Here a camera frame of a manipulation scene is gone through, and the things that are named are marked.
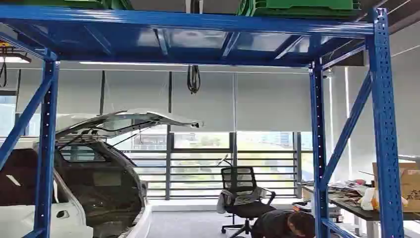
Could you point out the pile of papers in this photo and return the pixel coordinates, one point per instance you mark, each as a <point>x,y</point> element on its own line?
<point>341,192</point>

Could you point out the black mesh office chair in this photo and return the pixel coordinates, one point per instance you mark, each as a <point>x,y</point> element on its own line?
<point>242,184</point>

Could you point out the person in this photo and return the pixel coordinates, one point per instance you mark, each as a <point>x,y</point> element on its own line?
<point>285,225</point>

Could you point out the dark work table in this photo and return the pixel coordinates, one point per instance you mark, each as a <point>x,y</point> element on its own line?
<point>354,207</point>

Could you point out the white car with open tailgate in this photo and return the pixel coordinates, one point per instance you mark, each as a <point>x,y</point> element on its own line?
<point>108,190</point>

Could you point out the brown cardboard box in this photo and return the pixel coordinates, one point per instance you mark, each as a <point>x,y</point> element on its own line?
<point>411,184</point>

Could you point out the small ceiling lamp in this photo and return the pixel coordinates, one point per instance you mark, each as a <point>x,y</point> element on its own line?
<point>13,59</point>

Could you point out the bright green plastic crate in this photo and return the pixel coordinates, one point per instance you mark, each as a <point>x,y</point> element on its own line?
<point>295,8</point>

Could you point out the grey cloth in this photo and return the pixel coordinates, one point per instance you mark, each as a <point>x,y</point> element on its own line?
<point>226,201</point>

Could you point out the white plastic bag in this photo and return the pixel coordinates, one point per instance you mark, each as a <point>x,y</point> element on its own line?
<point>367,198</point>

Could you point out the grey window railing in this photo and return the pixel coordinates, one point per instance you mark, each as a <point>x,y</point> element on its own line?
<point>197,171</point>

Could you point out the grey roller blind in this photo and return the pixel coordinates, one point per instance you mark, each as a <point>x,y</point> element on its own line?
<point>203,101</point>
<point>272,101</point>
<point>137,92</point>

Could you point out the large blue steel rack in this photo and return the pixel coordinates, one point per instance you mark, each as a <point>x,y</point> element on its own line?
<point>197,23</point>

